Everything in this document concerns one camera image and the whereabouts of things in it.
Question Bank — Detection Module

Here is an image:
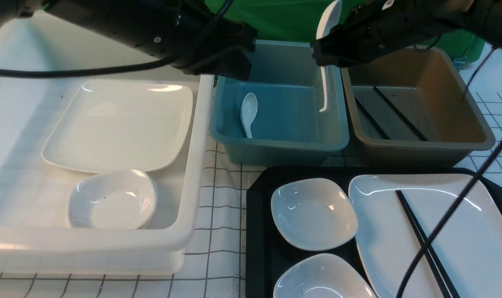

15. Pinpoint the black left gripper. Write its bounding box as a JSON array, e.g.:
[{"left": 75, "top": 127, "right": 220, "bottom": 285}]
[{"left": 173, "top": 19, "right": 258, "bottom": 81}]

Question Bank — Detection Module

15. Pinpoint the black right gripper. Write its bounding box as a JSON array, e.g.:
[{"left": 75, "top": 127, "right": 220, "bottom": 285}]
[{"left": 310, "top": 0, "right": 446, "bottom": 67}]

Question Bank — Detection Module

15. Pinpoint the white bowl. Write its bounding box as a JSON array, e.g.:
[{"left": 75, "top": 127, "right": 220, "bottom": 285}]
[
  {"left": 270, "top": 178, "right": 359, "bottom": 252},
  {"left": 273, "top": 253, "right": 376, "bottom": 298},
  {"left": 66, "top": 169, "right": 158, "bottom": 230}
]

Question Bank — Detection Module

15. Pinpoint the large white rice plate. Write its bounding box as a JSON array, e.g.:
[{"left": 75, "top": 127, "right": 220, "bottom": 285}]
[{"left": 349, "top": 173, "right": 502, "bottom": 298}]

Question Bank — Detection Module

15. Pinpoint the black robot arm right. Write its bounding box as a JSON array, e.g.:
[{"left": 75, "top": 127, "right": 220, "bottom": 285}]
[{"left": 310, "top": 0, "right": 502, "bottom": 67}]

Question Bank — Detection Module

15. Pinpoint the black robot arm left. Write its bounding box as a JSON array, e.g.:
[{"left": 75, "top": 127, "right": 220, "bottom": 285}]
[{"left": 0, "top": 0, "right": 258, "bottom": 81}]

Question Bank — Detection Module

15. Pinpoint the white square plate in bin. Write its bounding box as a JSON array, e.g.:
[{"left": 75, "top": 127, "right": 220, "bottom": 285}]
[{"left": 41, "top": 79, "right": 194, "bottom": 173}]

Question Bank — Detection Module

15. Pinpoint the green cloth backdrop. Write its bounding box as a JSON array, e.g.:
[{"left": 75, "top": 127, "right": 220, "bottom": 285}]
[{"left": 225, "top": 0, "right": 486, "bottom": 63}]

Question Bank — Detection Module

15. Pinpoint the brown plastic bin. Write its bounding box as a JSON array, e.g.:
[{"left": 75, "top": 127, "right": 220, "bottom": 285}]
[{"left": 341, "top": 47, "right": 495, "bottom": 168}]

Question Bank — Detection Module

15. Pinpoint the blue plastic bin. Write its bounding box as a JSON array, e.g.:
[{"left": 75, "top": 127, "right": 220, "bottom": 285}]
[{"left": 209, "top": 40, "right": 350, "bottom": 166}]

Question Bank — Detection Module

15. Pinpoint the metal clip on backdrop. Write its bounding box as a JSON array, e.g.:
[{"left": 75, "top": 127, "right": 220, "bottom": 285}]
[{"left": 452, "top": 57, "right": 470, "bottom": 69}]

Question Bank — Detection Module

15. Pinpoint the black chopstick in brown bin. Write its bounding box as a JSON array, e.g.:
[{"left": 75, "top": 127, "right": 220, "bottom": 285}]
[{"left": 373, "top": 86, "right": 428, "bottom": 142}]

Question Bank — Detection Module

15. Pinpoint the white bowl in bin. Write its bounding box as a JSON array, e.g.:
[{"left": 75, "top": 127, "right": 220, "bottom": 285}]
[{"left": 66, "top": 169, "right": 158, "bottom": 230}]

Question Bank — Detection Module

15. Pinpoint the black serving tray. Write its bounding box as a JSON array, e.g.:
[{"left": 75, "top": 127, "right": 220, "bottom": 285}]
[{"left": 245, "top": 166, "right": 502, "bottom": 298}]

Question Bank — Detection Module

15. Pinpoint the white checked tablecloth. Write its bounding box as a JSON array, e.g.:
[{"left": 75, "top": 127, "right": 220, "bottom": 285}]
[{"left": 0, "top": 87, "right": 502, "bottom": 298}]

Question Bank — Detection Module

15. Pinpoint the large white plastic bin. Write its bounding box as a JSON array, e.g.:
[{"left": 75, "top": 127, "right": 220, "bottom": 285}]
[{"left": 0, "top": 12, "right": 214, "bottom": 279}]

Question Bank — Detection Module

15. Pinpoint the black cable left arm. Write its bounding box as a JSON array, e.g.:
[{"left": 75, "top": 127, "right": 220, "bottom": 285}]
[{"left": 0, "top": 0, "right": 235, "bottom": 79}]

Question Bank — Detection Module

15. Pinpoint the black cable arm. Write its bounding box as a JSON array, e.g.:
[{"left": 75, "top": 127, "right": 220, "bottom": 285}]
[
  {"left": 0, "top": 0, "right": 235, "bottom": 79},
  {"left": 395, "top": 46, "right": 502, "bottom": 298}
]

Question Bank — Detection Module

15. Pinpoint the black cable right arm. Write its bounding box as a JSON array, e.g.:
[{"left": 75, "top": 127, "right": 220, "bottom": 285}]
[{"left": 395, "top": 46, "right": 502, "bottom": 298}]

